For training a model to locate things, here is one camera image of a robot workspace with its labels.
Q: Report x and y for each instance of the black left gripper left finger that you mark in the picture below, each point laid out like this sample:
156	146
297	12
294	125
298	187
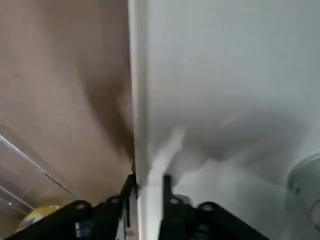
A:
100	220

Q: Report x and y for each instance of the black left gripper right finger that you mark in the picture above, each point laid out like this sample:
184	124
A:
195	222

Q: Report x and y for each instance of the white rectangular tray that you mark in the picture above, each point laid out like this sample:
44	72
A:
225	75

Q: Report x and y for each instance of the clear acrylic stepped shelf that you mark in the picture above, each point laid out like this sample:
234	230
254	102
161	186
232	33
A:
25	190

